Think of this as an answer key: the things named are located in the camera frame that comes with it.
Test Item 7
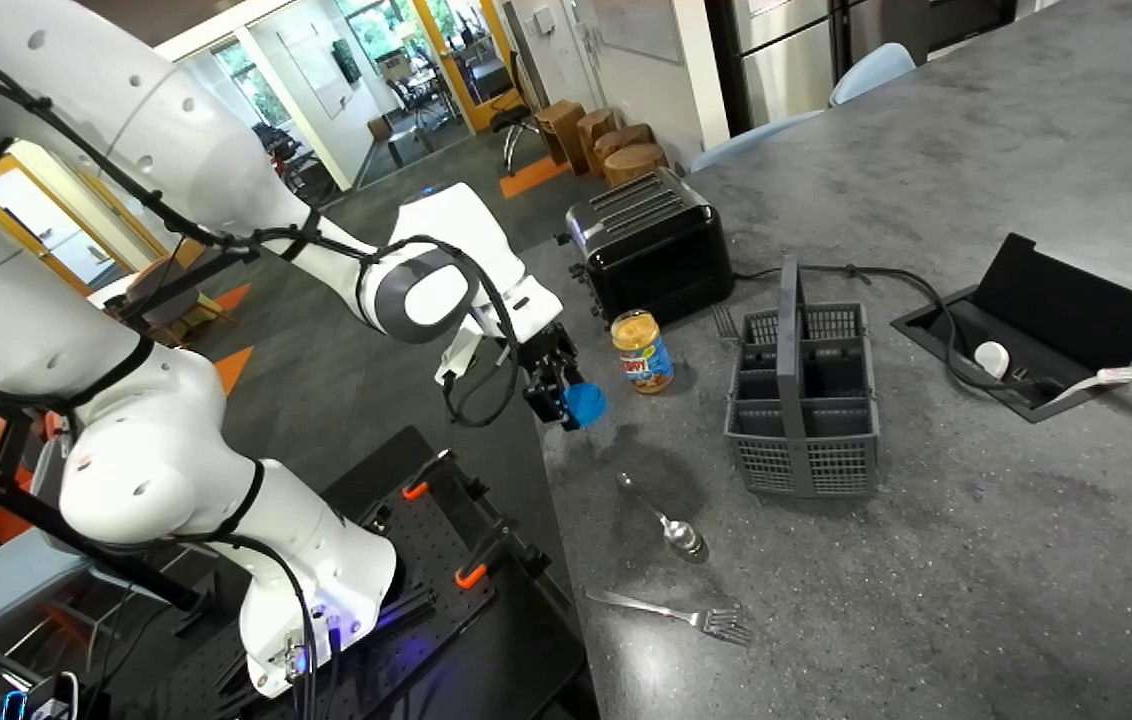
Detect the white round plug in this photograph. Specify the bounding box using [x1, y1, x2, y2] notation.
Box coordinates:
[973, 340, 1018, 379]

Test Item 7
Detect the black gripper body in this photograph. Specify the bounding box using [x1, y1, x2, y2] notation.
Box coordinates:
[516, 325, 585, 400]

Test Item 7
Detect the white cable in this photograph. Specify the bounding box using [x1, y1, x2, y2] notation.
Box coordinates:
[1048, 366, 1132, 403]

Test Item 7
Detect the steel refrigerator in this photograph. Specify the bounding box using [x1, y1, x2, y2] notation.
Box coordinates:
[702, 0, 859, 136]

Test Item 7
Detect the black clamp with orange handle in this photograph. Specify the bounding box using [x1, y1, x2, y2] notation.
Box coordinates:
[396, 443, 459, 509]
[454, 518, 519, 596]

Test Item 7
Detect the black toaster power cable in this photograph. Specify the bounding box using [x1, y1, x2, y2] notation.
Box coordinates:
[729, 262, 995, 392]

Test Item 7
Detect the metal fork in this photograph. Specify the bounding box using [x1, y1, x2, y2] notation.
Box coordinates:
[585, 589, 758, 647]

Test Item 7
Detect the black perforated mount table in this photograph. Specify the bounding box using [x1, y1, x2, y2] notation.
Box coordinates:
[0, 424, 595, 720]

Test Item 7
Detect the light blue chair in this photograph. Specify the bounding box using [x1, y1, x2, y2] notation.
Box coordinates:
[688, 111, 837, 175]
[827, 40, 919, 111]

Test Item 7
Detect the peanut butter jar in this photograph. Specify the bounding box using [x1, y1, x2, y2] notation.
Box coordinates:
[607, 307, 677, 400]

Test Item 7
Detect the blue jar lid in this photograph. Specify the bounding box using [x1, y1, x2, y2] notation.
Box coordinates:
[561, 379, 613, 431]

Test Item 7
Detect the steel four-slot toaster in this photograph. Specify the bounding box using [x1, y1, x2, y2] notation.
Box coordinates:
[561, 170, 738, 330]

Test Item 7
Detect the metal spoon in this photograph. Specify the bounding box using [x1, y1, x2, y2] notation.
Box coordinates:
[615, 467, 713, 565]

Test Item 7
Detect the black table outlet box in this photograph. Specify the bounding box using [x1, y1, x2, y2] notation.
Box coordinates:
[889, 234, 1132, 428]

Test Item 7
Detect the dark plastic cutlery basket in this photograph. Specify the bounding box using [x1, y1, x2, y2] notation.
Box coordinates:
[720, 262, 883, 505]

